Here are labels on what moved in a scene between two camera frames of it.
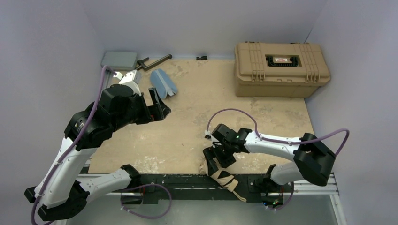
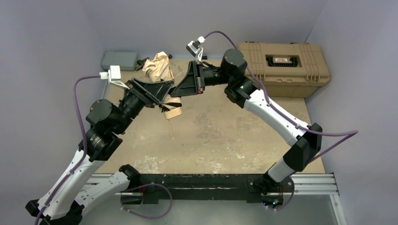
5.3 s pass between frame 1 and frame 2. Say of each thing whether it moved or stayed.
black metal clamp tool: stayed
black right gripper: moved
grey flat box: stayed
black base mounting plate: stayed
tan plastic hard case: stayed
